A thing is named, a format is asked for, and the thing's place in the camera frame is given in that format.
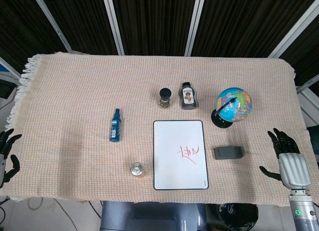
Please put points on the orange drink can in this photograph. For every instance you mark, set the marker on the orange drink can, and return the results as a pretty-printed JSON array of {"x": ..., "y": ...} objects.
[{"x": 136, "y": 169}]

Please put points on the glass pepper grinder black cap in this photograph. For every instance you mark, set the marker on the glass pepper grinder black cap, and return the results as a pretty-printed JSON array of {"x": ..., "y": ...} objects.
[{"x": 165, "y": 96}]

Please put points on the white whiteboard with black rim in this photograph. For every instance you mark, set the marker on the white whiteboard with black rim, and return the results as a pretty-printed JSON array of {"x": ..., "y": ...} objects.
[{"x": 174, "y": 141}]

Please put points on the beige waffle tablecloth with fringe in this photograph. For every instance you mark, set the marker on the beige waffle tablecloth with fringe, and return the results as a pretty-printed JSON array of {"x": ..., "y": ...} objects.
[{"x": 74, "y": 104}]

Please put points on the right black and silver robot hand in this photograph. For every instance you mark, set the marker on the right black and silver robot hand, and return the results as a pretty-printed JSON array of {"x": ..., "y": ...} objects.
[{"x": 294, "y": 166}]

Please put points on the dark grey whiteboard eraser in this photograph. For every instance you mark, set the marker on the dark grey whiteboard eraser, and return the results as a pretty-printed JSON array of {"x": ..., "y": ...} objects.
[{"x": 228, "y": 152}]

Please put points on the blue globe on black stand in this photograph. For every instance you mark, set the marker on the blue globe on black stand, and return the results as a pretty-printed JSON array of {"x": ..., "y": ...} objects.
[{"x": 236, "y": 104}]

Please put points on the blue spray bottle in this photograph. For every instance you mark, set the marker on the blue spray bottle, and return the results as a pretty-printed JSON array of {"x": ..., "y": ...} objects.
[{"x": 115, "y": 127}]

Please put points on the white aluminium partition post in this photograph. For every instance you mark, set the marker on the white aluminium partition post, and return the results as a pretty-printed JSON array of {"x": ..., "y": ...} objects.
[
  {"x": 294, "y": 29},
  {"x": 52, "y": 22},
  {"x": 113, "y": 22},
  {"x": 195, "y": 22}
]

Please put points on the dark sauce bottle with label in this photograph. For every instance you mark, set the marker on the dark sauce bottle with label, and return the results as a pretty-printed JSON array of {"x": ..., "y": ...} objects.
[{"x": 188, "y": 99}]

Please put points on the grey robot torso base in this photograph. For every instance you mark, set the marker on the grey robot torso base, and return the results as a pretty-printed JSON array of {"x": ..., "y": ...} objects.
[{"x": 149, "y": 216}]

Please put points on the black device beside table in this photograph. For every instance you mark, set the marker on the black device beside table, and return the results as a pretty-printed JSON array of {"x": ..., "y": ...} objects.
[{"x": 4, "y": 89}]

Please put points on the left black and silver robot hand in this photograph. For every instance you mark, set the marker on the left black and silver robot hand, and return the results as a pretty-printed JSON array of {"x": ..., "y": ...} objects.
[{"x": 5, "y": 144}]

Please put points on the black trash bin with bag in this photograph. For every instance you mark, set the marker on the black trash bin with bag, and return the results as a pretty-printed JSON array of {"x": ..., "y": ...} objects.
[{"x": 239, "y": 216}]

